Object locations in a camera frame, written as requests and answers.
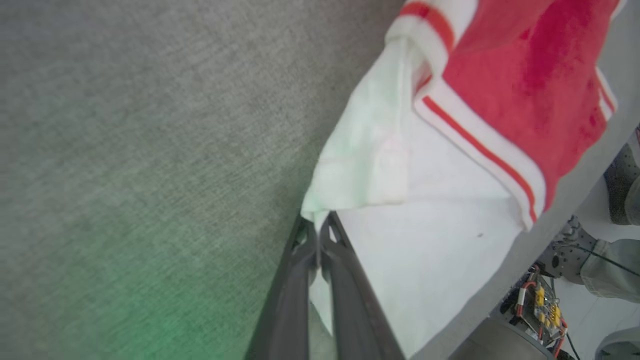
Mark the grey rounded cover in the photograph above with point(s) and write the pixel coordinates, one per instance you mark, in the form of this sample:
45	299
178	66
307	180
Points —
620	347

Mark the red and white jersey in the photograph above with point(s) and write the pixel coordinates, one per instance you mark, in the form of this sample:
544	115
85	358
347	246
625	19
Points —
525	60

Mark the grey perforated shoe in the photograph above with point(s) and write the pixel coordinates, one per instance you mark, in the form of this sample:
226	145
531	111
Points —
567	255
620	180

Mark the grey trouser leg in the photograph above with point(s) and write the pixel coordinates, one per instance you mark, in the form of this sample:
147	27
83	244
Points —
612	272

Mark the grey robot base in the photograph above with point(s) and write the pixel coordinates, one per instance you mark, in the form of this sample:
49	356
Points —
495	342

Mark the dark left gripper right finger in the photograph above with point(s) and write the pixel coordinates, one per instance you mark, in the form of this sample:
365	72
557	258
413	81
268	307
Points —
355	305

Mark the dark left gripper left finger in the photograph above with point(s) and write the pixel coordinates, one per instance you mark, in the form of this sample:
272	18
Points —
290	300

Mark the electronics board with yellow connectors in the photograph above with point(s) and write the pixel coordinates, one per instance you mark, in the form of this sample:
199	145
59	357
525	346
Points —
540	305

